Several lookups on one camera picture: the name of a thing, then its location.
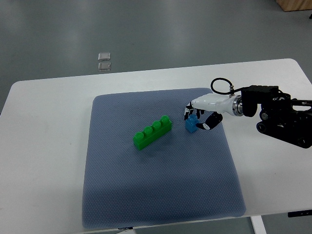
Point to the wooden box corner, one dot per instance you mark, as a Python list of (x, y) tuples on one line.
[(294, 5)]

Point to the lower metal floor plate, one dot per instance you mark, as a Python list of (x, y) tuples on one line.
[(104, 66)]

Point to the blue toy block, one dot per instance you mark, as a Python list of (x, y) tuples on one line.
[(190, 123)]

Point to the metal floor plate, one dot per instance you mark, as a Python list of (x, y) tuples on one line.
[(104, 66), (104, 56)]

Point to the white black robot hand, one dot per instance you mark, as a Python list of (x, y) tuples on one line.
[(217, 104)]

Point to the green four-stud toy block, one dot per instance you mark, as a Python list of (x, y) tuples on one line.
[(152, 133)]

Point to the black table control panel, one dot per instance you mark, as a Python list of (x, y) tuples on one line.
[(300, 213)]

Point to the white table leg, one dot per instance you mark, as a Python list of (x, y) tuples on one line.
[(258, 225)]

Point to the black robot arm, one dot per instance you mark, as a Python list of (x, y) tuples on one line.
[(278, 117)]

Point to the blue-grey textured mat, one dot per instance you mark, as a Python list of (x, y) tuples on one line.
[(180, 177)]

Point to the upper metal floor plate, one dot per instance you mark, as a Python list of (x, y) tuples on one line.
[(104, 56)]

